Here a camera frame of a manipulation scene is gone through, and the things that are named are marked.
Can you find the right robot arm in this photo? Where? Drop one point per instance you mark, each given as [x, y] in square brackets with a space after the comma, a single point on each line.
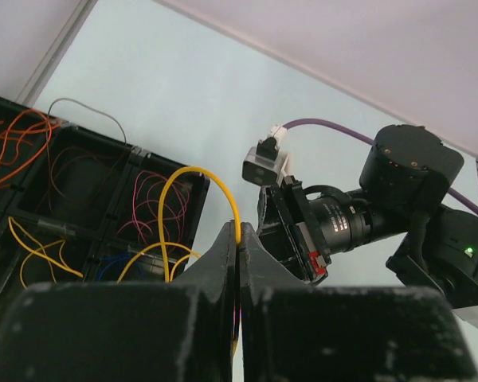
[406, 176]

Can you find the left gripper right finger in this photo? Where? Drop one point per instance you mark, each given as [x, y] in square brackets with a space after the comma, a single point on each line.
[294, 332]

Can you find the black compartment bin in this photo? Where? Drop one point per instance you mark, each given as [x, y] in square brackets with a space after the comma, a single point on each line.
[78, 206]

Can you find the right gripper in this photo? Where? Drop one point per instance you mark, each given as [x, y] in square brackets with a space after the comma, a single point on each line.
[302, 228]

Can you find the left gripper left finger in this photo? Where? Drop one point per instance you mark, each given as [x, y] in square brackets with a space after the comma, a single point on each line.
[132, 331]

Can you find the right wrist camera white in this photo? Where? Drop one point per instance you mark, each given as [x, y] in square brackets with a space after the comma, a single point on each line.
[266, 163]

